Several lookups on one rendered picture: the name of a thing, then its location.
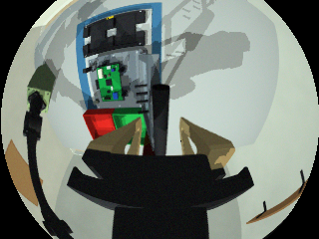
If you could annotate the green bin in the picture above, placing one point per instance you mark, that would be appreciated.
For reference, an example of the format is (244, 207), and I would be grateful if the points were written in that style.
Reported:
(123, 116)

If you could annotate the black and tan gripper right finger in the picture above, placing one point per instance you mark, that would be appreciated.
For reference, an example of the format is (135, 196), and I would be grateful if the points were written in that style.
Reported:
(218, 149)

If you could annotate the red open box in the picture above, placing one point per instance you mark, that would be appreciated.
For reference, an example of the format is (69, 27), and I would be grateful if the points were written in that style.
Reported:
(99, 121)

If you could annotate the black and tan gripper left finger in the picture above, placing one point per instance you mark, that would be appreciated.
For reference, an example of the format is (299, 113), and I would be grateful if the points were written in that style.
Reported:
(116, 140)

